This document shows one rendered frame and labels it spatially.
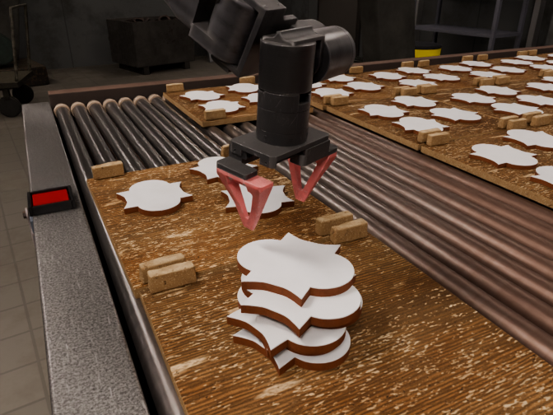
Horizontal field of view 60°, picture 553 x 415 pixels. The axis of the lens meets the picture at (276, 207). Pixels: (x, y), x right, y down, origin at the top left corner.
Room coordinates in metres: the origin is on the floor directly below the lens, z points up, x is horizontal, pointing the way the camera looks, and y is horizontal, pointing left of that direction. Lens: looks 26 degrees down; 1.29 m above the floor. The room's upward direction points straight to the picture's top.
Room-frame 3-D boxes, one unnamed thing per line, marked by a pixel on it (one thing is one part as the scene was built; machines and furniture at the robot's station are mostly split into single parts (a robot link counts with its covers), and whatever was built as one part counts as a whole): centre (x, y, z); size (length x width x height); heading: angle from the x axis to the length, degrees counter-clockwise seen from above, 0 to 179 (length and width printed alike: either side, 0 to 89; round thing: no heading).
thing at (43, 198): (0.78, 0.41, 0.92); 0.06 x 0.06 x 0.01; 27
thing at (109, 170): (0.87, 0.33, 0.95); 0.06 x 0.02 x 0.03; 118
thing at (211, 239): (0.76, 0.12, 0.93); 0.41 x 0.35 x 0.02; 28
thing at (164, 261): (0.52, 0.15, 0.95); 0.06 x 0.02 x 0.03; 118
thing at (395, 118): (1.33, -0.40, 0.94); 0.41 x 0.35 x 0.04; 26
